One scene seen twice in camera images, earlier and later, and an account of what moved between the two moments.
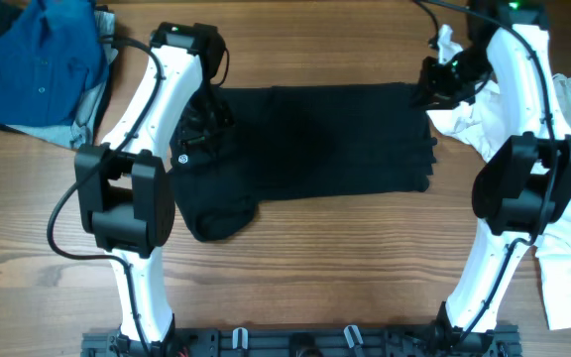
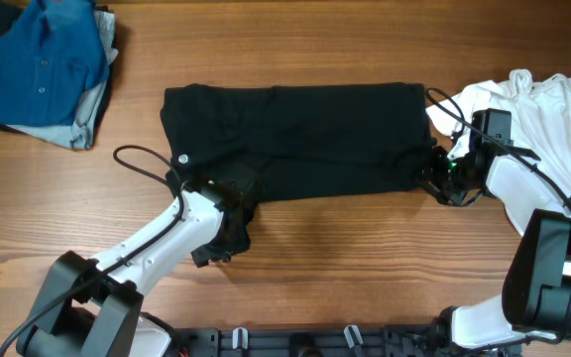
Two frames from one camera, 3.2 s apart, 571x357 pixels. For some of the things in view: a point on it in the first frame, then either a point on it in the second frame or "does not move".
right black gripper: [433, 95] to [428, 178]
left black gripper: [189, 137] to [241, 242]
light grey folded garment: [79, 133] does not move
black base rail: [299, 341] does not move
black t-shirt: [304, 142] does not move
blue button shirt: [38, 71] does not move
